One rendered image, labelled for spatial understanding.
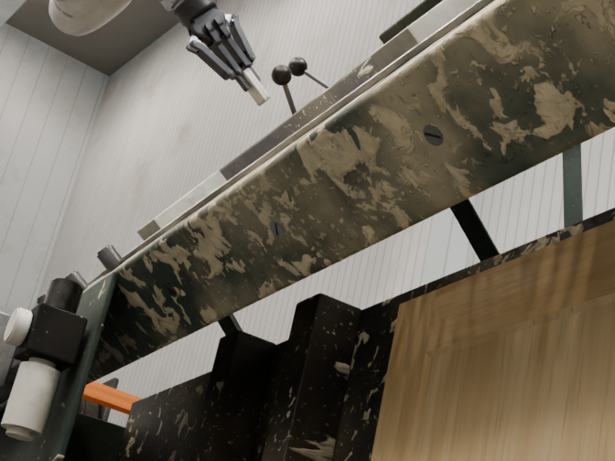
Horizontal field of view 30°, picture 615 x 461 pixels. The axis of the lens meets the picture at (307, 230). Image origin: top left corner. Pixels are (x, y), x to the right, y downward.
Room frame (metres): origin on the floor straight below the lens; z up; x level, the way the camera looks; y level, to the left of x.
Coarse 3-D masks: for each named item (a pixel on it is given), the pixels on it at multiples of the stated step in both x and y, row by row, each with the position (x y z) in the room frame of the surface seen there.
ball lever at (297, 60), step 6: (294, 60) 1.90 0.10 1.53; (300, 60) 1.89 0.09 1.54; (288, 66) 1.91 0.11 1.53; (294, 66) 1.90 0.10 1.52; (300, 66) 1.90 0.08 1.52; (306, 66) 1.90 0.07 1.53; (294, 72) 1.91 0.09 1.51; (300, 72) 1.91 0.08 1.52; (306, 72) 1.91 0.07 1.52; (312, 78) 1.90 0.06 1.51; (318, 78) 1.90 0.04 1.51; (324, 84) 1.90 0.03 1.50
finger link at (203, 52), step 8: (192, 40) 1.80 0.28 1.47; (200, 48) 1.81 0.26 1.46; (208, 48) 1.82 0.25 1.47; (200, 56) 1.83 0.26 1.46; (208, 56) 1.82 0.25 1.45; (216, 56) 1.82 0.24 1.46; (208, 64) 1.84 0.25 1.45; (216, 64) 1.83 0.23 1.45; (224, 64) 1.83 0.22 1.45; (216, 72) 1.85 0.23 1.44; (224, 72) 1.84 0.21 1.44; (232, 72) 1.84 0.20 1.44
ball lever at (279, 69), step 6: (276, 66) 1.78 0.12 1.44; (282, 66) 1.78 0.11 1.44; (276, 72) 1.78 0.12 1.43; (282, 72) 1.77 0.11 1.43; (288, 72) 1.78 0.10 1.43; (276, 78) 1.78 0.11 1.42; (282, 78) 1.78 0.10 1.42; (288, 78) 1.78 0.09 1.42; (282, 84) 1.79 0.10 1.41; (288, 90) 1.81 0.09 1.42; (288, 96) 1.82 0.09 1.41; (288, 102) 1.83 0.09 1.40; (294, 108) 1.84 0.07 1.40
